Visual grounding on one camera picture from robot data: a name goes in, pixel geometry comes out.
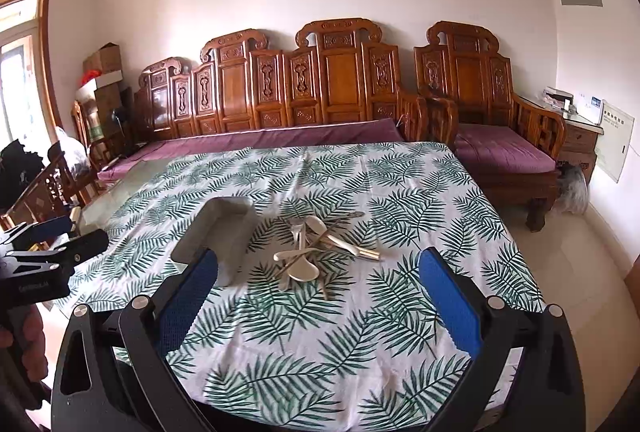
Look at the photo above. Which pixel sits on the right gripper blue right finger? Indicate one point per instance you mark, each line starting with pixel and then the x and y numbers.
pixel 449 293

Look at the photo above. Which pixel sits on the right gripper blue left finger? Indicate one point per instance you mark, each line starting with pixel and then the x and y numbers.
pixel 180 298

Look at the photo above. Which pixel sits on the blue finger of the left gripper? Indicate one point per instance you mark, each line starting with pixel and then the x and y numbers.
pixel 26 235
pixel 80 249

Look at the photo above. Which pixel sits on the light bamboo chopstick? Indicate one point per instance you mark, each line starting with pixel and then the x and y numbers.
pixel 353 249

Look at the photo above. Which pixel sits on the dark wooden chopstick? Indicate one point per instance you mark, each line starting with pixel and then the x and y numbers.
pixel 309 236

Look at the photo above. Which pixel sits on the large cream serving spoon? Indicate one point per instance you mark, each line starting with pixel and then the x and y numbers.
pixel 316 225

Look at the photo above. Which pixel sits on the cream plastic fork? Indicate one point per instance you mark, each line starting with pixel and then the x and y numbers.
pixel 298 231

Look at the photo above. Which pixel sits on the metal spoon with face handle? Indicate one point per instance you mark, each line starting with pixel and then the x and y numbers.
pixel 342 219

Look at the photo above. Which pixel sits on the wooden chair at left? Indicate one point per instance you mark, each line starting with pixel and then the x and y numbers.
pixel 54 192

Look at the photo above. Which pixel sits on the black clothing on chair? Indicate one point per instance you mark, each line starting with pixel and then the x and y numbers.
pixel 18 168

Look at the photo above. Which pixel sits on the white plastic bag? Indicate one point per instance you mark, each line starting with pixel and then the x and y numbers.
pixel 75 153

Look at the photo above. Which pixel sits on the grey utensil tray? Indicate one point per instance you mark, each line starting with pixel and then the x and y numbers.
pixel 224 225

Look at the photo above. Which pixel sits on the purple sofa cushion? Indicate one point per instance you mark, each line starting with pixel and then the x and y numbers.
pixel 379 131

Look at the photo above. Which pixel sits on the green leaf pattern tablecloth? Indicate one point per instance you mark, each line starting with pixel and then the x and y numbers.
pixel 361 348

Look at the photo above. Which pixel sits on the stacked cardboard boxes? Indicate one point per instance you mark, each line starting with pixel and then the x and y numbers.
pixel 99 109

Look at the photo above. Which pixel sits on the grey furry bag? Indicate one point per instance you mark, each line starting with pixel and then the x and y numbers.
pixel 573 191

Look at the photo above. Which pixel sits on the purple armchair cushion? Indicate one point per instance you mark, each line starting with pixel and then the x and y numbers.
pixel 497 149

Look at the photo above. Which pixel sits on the wooden side table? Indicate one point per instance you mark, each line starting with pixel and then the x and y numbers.
pixel 581 135

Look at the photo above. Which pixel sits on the carved wooden sofa bench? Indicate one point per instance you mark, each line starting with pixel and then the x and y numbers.
pixel 340 71

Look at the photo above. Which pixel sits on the white wall panel box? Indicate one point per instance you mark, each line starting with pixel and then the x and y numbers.
pixel 613 144

